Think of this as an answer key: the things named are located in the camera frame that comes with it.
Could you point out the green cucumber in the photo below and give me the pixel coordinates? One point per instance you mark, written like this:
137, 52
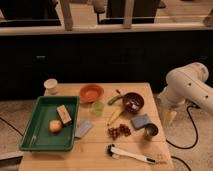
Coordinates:
114, 99

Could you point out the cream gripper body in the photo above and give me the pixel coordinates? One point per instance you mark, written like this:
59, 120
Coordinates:
169, 117

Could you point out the green plastic tray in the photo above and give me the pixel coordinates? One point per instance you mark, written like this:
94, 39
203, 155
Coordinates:
38, 137

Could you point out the wooden block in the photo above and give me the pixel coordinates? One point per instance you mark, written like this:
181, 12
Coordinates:
64, 115

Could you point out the blue sponge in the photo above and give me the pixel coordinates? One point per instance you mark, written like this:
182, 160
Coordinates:
140, 121

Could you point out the white paper cup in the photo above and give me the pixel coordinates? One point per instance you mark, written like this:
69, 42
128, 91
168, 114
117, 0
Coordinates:
51, 86

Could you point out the yellow banana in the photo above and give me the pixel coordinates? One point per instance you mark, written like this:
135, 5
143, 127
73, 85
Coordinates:
114, 116

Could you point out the small green cup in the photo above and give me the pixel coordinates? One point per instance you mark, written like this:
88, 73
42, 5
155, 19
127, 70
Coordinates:
97, 108

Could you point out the dark brown bowl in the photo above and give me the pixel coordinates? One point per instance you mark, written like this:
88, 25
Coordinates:
133, 102

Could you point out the grey cloth pad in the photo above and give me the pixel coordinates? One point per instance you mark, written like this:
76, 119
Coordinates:
83, 128

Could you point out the orange red bowl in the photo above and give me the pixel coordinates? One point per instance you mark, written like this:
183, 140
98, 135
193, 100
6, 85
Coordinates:
91, 93

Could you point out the yellow apple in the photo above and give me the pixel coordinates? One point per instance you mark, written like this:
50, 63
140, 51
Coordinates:
55, 126

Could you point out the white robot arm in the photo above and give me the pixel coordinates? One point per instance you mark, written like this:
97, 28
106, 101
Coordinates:
185, 83

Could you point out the white dish brush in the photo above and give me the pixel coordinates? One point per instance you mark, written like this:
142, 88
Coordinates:
112, 149

